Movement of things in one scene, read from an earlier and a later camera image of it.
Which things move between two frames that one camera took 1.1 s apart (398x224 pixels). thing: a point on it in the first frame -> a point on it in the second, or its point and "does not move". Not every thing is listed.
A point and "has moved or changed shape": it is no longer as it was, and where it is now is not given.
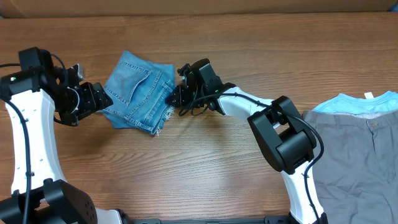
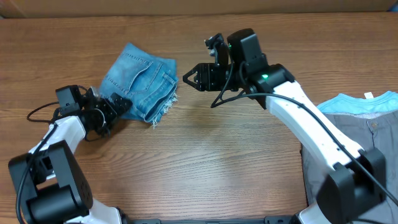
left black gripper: [95, 101] -> [118, 101]
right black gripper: [181, 96] -> [206, 76]
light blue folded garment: [348, 104] does not move
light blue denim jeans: [138, 88] has moved or changed shape
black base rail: [279, 220] does not move
